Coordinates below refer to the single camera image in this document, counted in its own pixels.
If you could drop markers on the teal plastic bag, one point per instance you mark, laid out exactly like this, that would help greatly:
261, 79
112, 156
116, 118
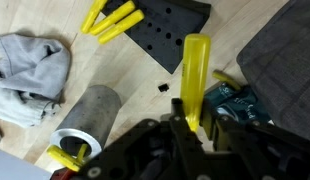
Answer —
243, 105

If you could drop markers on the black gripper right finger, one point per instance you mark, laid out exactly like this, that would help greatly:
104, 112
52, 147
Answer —
253, 151

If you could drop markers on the white terry towel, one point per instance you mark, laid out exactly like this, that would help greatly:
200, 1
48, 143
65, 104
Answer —
24, 110

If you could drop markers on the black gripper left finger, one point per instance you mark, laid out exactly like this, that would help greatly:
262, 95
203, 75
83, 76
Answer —
150, 150

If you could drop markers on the small black clip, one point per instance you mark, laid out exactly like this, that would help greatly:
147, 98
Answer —
163, 87

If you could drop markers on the yellow T-handle hex key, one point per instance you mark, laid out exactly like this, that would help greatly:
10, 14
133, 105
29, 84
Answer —
194, 72

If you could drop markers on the black wedge key stand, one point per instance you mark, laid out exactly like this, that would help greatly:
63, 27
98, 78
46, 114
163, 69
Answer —
165, 25

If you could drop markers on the grey ribbed cloth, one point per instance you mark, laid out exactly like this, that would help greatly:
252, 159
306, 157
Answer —
33, 65

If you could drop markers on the dark grey felt panel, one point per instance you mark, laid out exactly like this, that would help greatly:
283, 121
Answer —
276, 64

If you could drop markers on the red black microwave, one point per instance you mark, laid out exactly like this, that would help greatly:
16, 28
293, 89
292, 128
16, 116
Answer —
63, 174

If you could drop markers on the grey metal tin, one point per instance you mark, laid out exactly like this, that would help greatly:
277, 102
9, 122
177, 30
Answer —
88, 122

